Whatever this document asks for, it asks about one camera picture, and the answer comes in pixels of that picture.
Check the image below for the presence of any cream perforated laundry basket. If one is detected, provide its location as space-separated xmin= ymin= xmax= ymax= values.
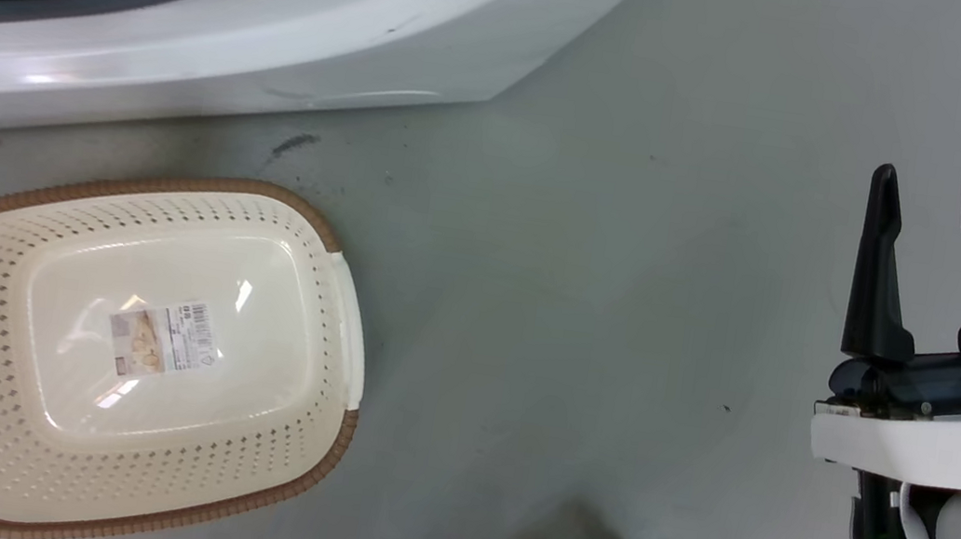
xmin=0 ymin=143 xmax=391 ymax=539

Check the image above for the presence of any white washing machine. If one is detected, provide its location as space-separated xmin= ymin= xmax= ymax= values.
xmin=0 ymin=0 xmax=670 ymax=236

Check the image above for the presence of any paper label sticker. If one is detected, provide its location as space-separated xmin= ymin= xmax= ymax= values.
xmin=101 ymin=288 xmax=224 ymax=390

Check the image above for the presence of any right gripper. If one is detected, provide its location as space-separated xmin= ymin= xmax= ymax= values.
xmin=805 ymin=147 xmax=961 ymax=491

